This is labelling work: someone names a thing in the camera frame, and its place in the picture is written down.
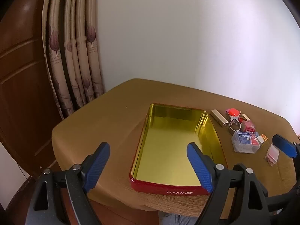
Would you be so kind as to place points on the red flat rectangular box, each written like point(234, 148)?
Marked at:
point(248, 126)

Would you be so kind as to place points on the small clear pink box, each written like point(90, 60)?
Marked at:
point(271, 155)

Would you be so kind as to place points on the beige curtain with leaf print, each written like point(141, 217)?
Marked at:
point(77, 51)

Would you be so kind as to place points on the reddish wooden table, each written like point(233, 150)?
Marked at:
point(112, 215)

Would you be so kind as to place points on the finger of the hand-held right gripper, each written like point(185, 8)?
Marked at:
point(284, 145)

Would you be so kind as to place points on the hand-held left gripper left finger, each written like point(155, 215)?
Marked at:
point(98, 166)

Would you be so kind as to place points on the small orange striped packet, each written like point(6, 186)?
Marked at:
point(264, 137)

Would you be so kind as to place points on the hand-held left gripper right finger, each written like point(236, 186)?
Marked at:
point(202, 168)

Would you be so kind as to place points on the brown wooden door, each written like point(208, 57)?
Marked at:
point(21, 86)

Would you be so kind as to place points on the clear plastic box blue label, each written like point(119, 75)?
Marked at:
point(245, 143)

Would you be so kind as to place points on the small white block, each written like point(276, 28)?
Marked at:
point(257, 136)

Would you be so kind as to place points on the person's grey-blue trousers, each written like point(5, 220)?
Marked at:
point(173, 219)

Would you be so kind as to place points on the red tin box gold inside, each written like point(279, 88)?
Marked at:
point(168, 150)

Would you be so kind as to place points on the lip gloss with gold cap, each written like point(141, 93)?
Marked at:
point(245, 116)

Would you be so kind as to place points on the pale ribbed rectangular case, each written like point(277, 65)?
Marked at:
point(219, 118)

